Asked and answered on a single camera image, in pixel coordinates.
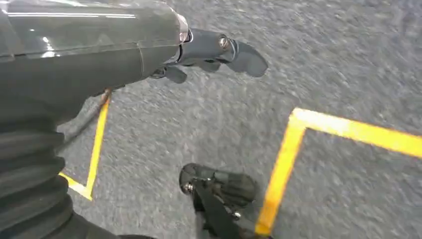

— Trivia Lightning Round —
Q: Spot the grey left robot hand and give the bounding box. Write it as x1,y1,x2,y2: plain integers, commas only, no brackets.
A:
0,0,269,239

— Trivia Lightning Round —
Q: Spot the yellow floor tape square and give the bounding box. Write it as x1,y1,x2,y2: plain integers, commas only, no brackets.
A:
58,98,111,202
255,107,422,237

